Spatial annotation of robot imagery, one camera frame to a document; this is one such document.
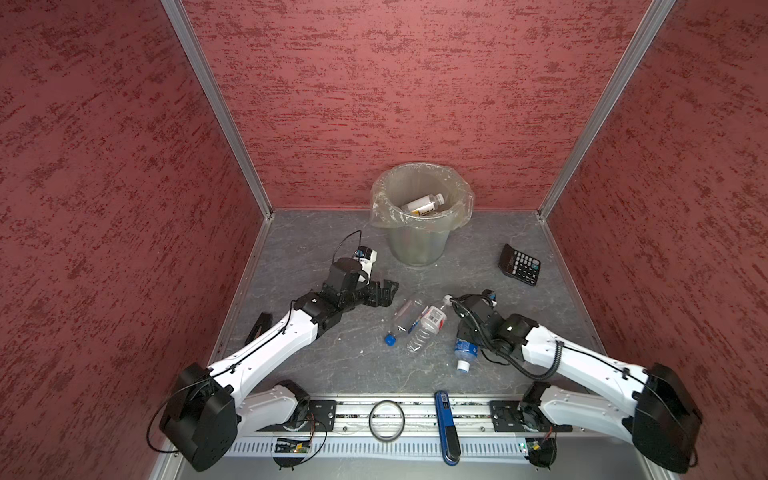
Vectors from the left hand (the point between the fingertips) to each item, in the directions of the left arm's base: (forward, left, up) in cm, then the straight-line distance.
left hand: (383, 288), depth 81 cm
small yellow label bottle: (+32, -13, +2) cm, 34 cm away
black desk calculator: (+18, -47, -14) cm, 52 cm away
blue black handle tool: (-32, -17, -14) cm, 39 cm away
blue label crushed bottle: (-14, -23, -10) cm, 29 cm away
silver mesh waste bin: (+20, -12, -7) cm, 24 cm away
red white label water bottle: (-5, -14, -10) cm, 18 cm away
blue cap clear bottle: (-2, -7, -15) cm, 16 cm away
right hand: (-9, -23, -10) cm, 27 cm away
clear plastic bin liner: (+36, -11, +2) cm, 38 cm away
